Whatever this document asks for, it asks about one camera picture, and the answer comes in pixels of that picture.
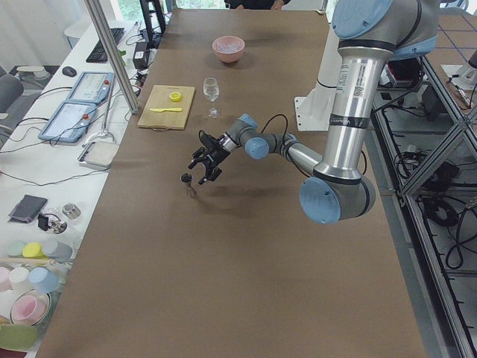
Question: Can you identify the green plastic cup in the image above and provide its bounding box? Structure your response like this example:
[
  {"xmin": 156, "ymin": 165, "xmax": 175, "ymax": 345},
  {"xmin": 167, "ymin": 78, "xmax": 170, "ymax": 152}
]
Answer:
[{"xmin": 7, "ymin": 241, "xmax": 26, "ymax": 258}]

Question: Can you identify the pink bowl of ice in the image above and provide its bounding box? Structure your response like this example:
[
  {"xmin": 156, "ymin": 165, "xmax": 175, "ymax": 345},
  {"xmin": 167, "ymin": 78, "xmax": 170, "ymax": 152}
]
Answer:
[{"xmin": 212, "ymin": 35, "xmax": 245, "ymax": 63}]

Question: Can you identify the teach pendant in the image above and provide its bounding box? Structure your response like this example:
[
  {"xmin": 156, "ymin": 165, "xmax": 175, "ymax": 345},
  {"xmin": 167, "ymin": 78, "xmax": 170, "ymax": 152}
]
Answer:
[
  {"xmin": 67, "ymin": 72, "xmax": 114, "ymax": 104},
  {"xmin": 38, "ymin": 101, "xmax": 97, "ymax": 145}
]

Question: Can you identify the black keyboard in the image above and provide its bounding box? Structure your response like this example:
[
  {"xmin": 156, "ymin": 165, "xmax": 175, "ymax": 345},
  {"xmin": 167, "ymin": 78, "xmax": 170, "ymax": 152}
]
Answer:
[{"xmin": 85, "ymin": 27, "xmax": 125, "ymax": 63}]

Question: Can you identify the black computer mouse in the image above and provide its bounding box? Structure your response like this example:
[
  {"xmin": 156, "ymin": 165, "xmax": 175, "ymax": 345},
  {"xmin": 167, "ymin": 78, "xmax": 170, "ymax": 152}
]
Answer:
[{"xmin": 62, "ymin": 66, "xmax": 77, "ymax": 78}]

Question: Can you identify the black clip with cord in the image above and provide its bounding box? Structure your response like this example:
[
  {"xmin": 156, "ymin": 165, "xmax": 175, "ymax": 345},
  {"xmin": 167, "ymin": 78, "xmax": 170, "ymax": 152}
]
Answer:
[{"xmin": 37, "ymin": 213, "xmax": 67, "ymax": 234}]

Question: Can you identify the far teach pendant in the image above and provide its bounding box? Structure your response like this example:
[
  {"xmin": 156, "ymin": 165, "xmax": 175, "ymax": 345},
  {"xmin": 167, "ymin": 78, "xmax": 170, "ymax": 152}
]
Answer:
[{"xmin": 67, "ymin": 72, "xmax": 114, "ymax": 104}]

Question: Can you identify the small steel cylinder cup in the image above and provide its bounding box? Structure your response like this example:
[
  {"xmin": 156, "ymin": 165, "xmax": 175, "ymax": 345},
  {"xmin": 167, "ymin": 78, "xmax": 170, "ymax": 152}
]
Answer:
[{"xmin": 62, "ymin": 203, "xmax": 82, "ymax": 220}]

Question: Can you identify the brown table mat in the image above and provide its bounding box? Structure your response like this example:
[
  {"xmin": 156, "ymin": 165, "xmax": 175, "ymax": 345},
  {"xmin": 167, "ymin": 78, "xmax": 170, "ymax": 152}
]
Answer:
[{"xmin": 38, "ymin": 10, "xmax": 426, "ymax": 357}]

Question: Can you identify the aluminium frame post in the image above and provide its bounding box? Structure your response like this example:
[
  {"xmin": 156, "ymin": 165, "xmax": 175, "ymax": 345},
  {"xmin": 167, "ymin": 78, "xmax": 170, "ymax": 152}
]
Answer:
[{"xmin": 84, "ymin": 0, "xmax": 139, "ymax": 114}]

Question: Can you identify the light blue plastic cup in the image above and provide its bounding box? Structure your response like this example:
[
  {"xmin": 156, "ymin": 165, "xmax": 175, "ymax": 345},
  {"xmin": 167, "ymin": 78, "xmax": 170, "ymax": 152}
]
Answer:
[{"xmin": 28, "ymin": 267, "xmax": 59, "ymax": 294}]

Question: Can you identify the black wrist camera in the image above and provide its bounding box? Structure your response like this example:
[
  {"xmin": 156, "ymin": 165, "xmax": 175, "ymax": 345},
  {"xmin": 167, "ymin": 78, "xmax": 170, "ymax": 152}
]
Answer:
[{"xmin": 198, "ymin": 130, "xmax": 217, "ymax": 150}]

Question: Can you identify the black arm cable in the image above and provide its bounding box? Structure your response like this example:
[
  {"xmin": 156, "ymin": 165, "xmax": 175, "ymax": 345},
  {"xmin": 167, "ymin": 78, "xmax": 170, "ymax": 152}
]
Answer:
[{"xmin": 256, "ymin": 113, "xmax": 290, "ymax": 145}]

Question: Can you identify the grey plastic cup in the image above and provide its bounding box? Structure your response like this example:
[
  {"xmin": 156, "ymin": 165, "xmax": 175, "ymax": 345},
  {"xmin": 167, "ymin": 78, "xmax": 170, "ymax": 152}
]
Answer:
[{"xmin": 42, "ymin": 239, "xmax": 73, "ymax": 263}]

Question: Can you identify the grey folded cloth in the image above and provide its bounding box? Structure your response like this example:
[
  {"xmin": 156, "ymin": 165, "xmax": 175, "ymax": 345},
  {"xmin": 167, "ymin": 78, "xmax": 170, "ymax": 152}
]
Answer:
[{"xmin": 9, "ymin": 195, "xmax": 48, "ymax": 223}]

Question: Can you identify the steel cocktail jigger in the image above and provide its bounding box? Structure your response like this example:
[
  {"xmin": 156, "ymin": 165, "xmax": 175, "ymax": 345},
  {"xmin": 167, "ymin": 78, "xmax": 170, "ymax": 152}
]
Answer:
[{"xmin": 180, "ymin": 173, "xmax": 197, "ymax": 198}]

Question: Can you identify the yellow plastic knife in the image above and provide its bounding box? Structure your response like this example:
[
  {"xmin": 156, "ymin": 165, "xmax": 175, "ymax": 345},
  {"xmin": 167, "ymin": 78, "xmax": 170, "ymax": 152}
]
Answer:
[{"xmin": 150, "ymin": 107, "xmax": 183, "ymax": 113}]

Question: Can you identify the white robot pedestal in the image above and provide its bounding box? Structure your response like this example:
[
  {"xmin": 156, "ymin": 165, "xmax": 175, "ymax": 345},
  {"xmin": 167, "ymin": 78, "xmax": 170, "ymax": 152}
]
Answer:
[{"xmin": 294, "ymin": 25, "xmax": 342, "ymax": 131}]

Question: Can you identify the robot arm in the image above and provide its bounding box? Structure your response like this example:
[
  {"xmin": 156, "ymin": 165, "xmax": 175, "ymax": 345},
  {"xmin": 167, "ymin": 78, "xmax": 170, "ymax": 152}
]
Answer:
[{"xmin": 192, "ymin": 1, "xmax": 440, "ymax": 224}]

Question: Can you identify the yellow plastic cup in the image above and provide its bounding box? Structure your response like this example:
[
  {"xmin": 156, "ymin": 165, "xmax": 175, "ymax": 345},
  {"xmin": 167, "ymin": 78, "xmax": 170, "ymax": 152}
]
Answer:
[{"xmin": 22, "ymin": 242, "xmax": 45, "ymax": 259}]

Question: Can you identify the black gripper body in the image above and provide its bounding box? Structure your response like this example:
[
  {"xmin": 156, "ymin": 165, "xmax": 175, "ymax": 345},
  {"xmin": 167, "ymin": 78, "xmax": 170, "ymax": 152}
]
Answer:
[{"xmin": 208, "ymin": 136, "xmax": 230, "ymax": 167}]

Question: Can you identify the clear wine glass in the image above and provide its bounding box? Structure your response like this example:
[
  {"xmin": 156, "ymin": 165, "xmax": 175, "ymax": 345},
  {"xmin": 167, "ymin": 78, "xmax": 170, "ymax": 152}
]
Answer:
[{"xmin": 203, "ymin": 77, "xmax": 220, "ymax": 119}]

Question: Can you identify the bamboo cutting board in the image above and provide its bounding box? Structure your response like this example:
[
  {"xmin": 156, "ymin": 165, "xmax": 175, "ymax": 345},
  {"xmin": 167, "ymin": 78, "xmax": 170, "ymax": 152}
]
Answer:
[{"xmin": 137, "ymin": 85, "xmax": 195, "ymax": 131}]

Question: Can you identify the yellow lemon half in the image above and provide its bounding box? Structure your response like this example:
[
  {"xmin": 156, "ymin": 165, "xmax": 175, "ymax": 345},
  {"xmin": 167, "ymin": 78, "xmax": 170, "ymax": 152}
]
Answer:
[{"xmin": 169, "ymin": 91, "xmax": 183, "ymax": 102}]

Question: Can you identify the near teach pendant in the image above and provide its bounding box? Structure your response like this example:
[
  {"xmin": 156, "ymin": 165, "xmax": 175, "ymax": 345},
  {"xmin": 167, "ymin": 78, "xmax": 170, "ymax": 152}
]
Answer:
[{"xmin": 38, "ymin": 101, "xmax": 97, "ymax": 145}]

